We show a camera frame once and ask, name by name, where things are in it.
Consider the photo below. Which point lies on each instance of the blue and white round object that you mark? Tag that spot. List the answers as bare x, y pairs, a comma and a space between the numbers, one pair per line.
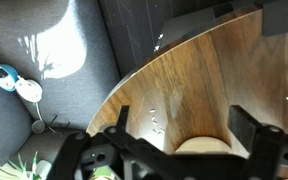
7, 71

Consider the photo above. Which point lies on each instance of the dark grey bench seat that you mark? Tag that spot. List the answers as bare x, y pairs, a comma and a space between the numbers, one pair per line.
84, 30

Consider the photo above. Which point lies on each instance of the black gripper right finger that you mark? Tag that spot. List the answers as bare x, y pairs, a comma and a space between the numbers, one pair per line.
242, 121

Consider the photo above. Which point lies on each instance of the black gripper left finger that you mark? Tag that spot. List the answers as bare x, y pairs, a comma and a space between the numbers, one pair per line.
123, 116

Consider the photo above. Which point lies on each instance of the small white pot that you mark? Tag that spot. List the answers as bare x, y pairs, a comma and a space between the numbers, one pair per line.
43, 168

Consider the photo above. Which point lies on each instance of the small grey round puck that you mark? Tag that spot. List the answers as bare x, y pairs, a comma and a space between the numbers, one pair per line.
38, 126

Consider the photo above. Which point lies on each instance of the printed white paper cup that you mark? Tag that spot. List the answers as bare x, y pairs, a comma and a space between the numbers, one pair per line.
204, 145

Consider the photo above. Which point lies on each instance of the small green plant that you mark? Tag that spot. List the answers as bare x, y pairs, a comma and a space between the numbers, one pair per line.
15, 168

